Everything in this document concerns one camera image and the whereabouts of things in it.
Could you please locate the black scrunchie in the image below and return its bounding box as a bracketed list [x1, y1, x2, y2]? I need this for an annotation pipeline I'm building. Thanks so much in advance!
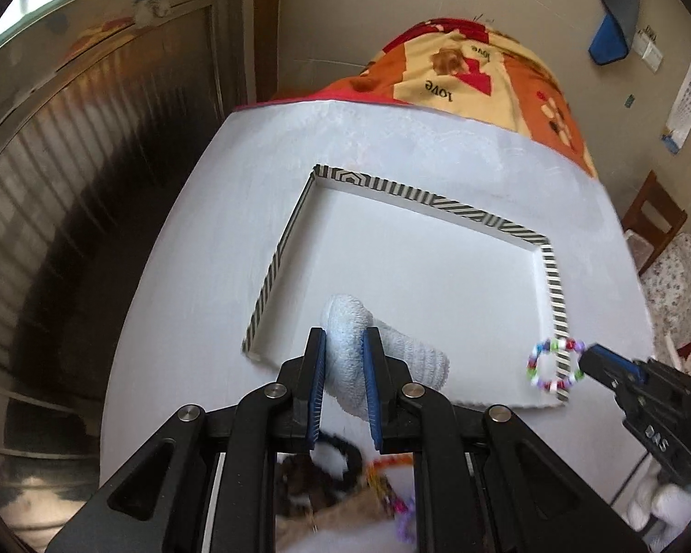
[275, 432, 363, 495]

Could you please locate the multicolour round bead bracelet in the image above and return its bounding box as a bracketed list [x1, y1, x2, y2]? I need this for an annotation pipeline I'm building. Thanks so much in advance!
[525, 337, 587, 394]

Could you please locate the white fluffy scrunchie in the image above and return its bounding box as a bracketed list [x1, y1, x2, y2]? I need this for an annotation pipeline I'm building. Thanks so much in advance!
[319, 293, 451, 421]

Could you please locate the beige leopard bow hairclip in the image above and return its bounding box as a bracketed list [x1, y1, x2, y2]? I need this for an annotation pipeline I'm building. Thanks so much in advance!
[274, 452, 389, 549]

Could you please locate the floral fabric pile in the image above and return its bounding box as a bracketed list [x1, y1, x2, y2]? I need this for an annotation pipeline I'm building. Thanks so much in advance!
[640, 232, 691, 376]

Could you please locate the striped white tray box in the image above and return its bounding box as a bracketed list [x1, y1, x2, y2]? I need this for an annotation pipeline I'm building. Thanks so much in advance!
[242, 165, 575, 408]

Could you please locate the brown wooden chair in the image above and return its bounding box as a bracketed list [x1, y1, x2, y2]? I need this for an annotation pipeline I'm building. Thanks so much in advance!
[621, 171, 688, 276]

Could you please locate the orange red love blanket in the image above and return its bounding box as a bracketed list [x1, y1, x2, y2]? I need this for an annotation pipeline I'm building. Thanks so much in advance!
[267, 18, 598, 178]

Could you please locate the blue grey hanging cloth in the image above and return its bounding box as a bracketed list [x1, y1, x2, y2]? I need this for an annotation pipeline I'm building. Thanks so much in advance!
[588, 0, 640, 66]

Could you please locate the white wall calendar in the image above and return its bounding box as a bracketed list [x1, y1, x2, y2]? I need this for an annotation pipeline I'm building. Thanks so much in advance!
[660, 63, 691, 155]

